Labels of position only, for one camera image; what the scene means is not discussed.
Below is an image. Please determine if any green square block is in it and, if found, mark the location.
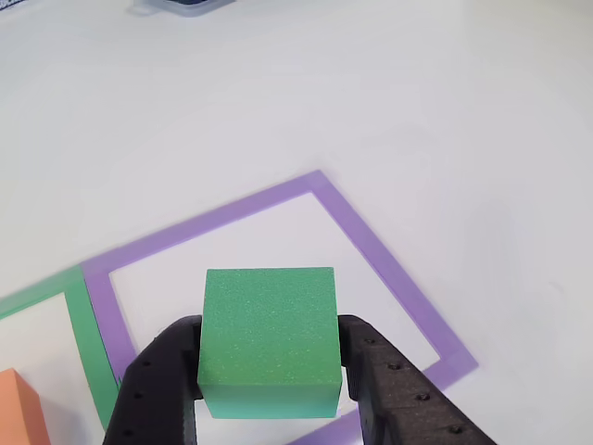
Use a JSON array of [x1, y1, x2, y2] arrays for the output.
[[196, 266, 344, 421]]

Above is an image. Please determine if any orange square block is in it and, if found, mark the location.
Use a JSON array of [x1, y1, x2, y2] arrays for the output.
[[0, 368, 51, 445]]

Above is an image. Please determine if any black case with clear lid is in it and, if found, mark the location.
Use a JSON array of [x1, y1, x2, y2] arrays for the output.
[[127, 0, 240, 19]]

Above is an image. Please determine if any green square frame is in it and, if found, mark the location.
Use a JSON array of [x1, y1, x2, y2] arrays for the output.
[[0, 267, 122, 430]]

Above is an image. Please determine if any purple square frame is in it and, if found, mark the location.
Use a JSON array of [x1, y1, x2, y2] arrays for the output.
[[81, 169, 481, 445]]

